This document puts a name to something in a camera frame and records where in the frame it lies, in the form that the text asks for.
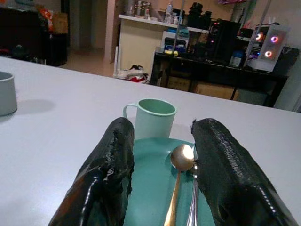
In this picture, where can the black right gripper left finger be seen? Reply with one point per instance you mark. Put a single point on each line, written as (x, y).
(105, 179)

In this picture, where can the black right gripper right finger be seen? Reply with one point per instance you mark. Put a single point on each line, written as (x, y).
(235, 179)

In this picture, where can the teal plate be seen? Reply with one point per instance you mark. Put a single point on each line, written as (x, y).
(155, 179)

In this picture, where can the gold spoon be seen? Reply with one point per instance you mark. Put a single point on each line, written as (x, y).
(179, 160)

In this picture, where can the light green mug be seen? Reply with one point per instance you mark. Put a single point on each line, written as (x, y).
(154, 120)

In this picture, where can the pile of clothes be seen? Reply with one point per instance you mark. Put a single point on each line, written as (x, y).
(134, 73)

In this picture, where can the black desk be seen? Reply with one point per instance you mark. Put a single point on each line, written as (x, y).
(211, 70)

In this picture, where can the grey-blue cup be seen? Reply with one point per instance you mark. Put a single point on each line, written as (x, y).
(5, 94)

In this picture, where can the white computer tower with lights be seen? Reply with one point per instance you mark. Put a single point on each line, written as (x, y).
(268, 47)

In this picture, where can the black computer tower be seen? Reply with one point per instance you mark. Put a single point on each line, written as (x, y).
(222, 41)

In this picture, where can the white counter shelf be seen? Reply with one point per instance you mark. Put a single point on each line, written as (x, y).
(141, 40)

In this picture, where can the blue and white box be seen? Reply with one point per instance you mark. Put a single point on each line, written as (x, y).
(175, 41)

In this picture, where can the brown paper bag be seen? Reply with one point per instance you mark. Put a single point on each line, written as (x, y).
(60, 22)

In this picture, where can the dark cabinet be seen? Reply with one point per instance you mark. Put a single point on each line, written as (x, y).
(28, 35)

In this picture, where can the black camera gear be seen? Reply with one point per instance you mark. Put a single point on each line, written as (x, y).
(200, 15)

